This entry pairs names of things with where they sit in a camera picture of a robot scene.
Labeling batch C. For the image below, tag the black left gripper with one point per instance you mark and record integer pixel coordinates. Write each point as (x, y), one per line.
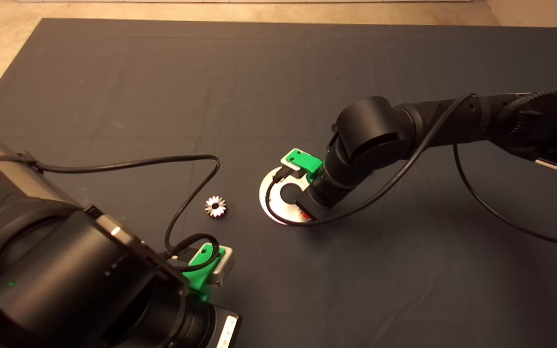
(198, 328)

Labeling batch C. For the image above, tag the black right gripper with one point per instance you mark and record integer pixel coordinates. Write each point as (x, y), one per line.
(322, 193)

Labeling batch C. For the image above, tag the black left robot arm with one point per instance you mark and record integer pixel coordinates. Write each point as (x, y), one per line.
(65, 280)

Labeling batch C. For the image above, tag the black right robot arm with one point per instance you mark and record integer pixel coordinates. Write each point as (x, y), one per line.
(370, 130)

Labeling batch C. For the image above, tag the round metal carrier plate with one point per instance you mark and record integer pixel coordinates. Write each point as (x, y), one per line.
(271, 203)

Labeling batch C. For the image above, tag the small steel bevel gear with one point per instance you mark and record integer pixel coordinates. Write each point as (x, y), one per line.
(209, 208)

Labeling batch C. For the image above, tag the dark grey table cloth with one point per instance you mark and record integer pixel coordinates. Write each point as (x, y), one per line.
(278, 72)

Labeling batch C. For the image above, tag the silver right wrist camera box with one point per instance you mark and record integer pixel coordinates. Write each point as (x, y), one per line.
(294, 169)

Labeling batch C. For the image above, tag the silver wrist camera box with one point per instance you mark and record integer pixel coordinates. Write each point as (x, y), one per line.
(294, 169)
(224, 269)

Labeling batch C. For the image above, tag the green left camera mount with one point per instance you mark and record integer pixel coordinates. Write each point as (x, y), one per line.
(195, 279)

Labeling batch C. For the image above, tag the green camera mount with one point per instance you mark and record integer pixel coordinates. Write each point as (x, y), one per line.
(195, 279)
(307, 164)

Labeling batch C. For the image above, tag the green right camera mount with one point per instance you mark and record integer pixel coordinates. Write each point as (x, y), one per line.
(307, 164)

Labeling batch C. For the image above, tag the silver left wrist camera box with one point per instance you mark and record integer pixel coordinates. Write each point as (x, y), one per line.
(224, 269)

